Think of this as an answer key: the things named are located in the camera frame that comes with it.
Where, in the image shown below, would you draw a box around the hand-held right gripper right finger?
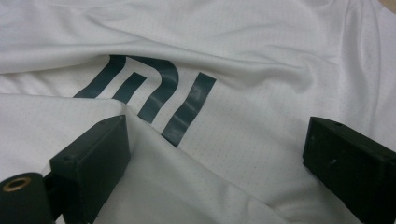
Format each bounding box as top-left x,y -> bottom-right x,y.
302,116 -> 396,224

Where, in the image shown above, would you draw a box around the white t-shirt with dark print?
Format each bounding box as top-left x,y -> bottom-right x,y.
0,0 -> 396,224

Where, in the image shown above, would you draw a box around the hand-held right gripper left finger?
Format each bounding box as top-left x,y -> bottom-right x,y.
49,114 -> 132,224

